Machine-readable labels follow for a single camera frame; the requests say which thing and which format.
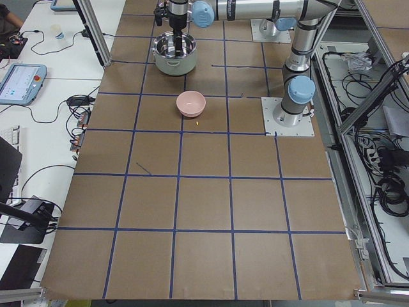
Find aluminium frame post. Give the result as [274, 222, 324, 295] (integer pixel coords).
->
[73, 0, 112, 68]

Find white electric cooking pot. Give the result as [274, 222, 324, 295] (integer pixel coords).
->
[152, 31, 197, 76]

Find blue teach pendant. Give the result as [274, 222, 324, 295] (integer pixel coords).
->
[1, 63, 47, 106]
[50, 0, 76, 12]

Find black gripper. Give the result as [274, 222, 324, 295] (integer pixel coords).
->
[153, 1, 189, 57]

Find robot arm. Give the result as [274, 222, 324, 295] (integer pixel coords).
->
[153, 0, 339, 128]
[259, 17, 297, 36]

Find white keyboard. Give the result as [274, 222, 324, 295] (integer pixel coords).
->
[1, 125, 21, 205]

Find pink bowl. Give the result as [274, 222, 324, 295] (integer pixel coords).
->
[176, 91, 206, 118]

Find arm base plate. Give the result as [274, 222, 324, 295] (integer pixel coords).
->
[261, 97, 315, 138]
[251, 19, 291, 43]

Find paper cup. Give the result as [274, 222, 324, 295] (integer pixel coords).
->
[50, 24, 65, 40]

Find coiled black cables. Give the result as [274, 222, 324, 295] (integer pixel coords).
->
[370, 134, 409, 218]

